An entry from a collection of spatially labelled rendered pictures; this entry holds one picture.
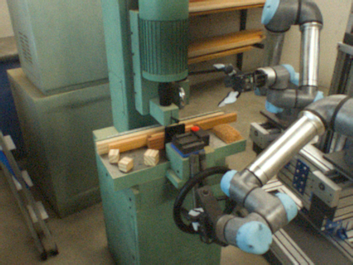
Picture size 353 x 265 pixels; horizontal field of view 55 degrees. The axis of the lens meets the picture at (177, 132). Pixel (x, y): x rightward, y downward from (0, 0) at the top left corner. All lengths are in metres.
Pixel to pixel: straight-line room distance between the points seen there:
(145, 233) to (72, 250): 0.89
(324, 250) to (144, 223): 1.04
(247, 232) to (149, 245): 0.74
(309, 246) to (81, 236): 1.37
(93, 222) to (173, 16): 1.61
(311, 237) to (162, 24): 1.44
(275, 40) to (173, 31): 0.60
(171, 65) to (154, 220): 0.63
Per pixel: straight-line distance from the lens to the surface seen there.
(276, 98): 1.44
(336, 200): 1.56
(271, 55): 1.70
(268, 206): 0.93
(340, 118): 1.10
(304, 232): 2.12
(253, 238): 0.86
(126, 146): 1.38
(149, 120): 1.60
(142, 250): 1.54
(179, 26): 1.23
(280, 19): 1.59
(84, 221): 2.45
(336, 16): 4.70
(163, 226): 1.50
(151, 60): 1.25
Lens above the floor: 1.63
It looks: 29 degrees down
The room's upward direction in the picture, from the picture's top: straight up
